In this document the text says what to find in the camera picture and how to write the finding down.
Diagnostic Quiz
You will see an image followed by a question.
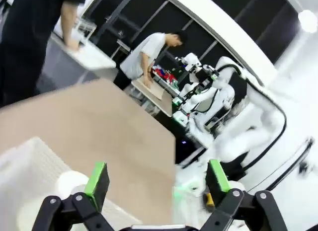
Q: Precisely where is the white round cap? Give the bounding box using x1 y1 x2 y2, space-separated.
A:
56 170 90 201

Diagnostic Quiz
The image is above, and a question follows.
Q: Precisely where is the white side table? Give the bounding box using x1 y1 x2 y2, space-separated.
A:
51 33 118 77

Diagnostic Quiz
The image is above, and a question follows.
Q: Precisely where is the white perforated plastic basket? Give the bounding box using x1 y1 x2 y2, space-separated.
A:
0 136 143 231

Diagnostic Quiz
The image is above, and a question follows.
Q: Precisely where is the brown board table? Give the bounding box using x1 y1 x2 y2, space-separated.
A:
131 77 174 118

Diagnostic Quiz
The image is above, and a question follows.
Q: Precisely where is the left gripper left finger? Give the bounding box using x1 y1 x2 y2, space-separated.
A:
32 162 113 231

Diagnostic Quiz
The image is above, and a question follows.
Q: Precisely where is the person in grey t-shirt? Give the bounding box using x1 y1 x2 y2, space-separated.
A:
120 31 185 90

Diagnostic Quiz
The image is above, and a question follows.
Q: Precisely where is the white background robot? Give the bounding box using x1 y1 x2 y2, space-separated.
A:
173 52 236 117

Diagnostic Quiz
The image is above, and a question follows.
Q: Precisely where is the person's left forearm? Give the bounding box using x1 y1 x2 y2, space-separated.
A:
61 0 87 43

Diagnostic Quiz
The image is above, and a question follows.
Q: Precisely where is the person in black t-shirt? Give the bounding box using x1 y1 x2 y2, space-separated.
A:
0 0 87 106

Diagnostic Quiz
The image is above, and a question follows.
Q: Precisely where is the person's left hand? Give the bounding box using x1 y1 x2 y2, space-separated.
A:
65 39 82 53

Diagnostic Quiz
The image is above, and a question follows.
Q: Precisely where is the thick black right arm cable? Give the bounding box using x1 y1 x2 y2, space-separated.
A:
223 63 289 172

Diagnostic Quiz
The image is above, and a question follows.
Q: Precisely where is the round ceiling lamp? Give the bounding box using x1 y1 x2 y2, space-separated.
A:
297 9 318 33

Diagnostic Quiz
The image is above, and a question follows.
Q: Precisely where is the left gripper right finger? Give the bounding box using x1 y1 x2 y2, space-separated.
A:
198 159 289 231

